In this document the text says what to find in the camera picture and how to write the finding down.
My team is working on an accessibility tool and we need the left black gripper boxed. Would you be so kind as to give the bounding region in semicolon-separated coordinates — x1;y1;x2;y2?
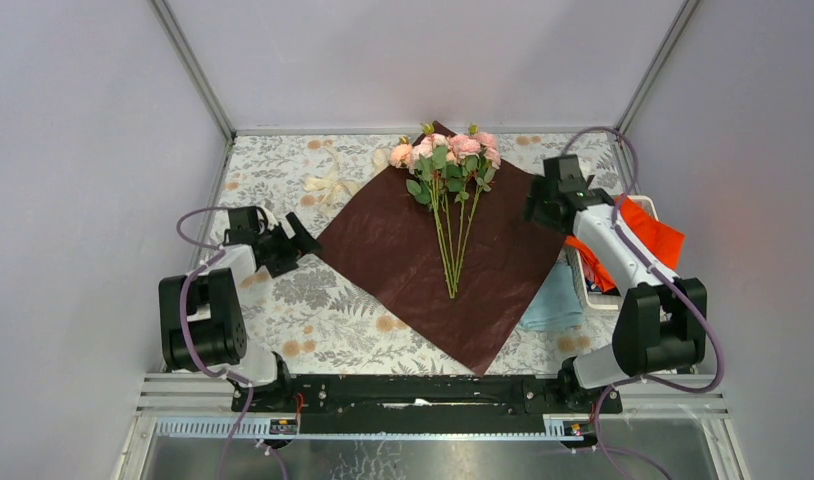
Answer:
257;212;325;278

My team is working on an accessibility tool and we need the pink fake flower bunch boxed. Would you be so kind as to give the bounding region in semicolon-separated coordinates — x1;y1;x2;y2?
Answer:
389;123;502;299

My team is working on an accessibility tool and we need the dark red wrapping paper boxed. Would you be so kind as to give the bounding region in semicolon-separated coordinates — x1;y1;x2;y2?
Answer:
319;146;564;375

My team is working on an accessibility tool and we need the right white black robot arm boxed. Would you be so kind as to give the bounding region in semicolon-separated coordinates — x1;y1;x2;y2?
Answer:
523;155;707;412

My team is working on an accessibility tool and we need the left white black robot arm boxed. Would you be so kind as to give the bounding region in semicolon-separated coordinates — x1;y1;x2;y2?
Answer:
158;206;321;411

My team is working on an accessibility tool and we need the floral patterned table mat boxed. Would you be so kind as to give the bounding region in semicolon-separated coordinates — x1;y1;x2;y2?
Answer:
206;134;617;375

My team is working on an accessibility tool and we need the cream ribbon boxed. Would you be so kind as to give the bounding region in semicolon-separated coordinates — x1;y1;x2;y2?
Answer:
303;144;389;213

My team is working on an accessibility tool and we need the white plastic basket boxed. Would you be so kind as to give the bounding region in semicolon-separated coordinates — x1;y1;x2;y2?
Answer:
563;195;659;312

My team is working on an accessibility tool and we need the light blue folded cloth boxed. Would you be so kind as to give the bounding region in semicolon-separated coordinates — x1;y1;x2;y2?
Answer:
518;261;584;332

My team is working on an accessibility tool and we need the orange cloth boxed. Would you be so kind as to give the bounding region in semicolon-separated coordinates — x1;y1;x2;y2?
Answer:
565;195;685;296

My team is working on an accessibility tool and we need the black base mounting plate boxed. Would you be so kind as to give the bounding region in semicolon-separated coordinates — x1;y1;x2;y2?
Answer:
243;374;623;435

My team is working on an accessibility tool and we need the aluminium front rail frame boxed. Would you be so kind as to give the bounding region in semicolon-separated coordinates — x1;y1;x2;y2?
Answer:
137;373;729;444

